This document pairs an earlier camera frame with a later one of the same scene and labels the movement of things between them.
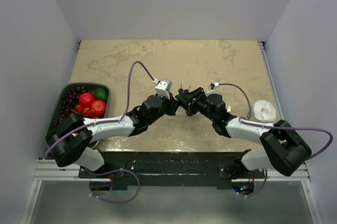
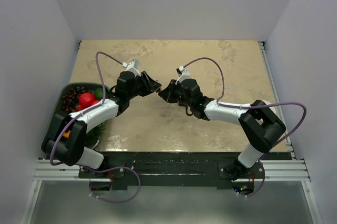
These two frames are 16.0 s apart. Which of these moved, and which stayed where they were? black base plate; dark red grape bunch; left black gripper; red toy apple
Moved: left black gripper
Stayed: black base plate; dark red grape bunch; red toy apple
